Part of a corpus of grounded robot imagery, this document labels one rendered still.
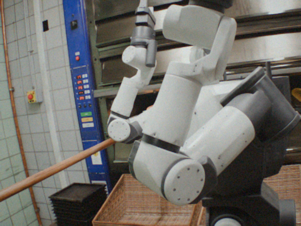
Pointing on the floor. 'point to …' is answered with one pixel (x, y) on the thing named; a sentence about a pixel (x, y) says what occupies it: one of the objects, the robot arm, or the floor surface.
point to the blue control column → (72, 34)
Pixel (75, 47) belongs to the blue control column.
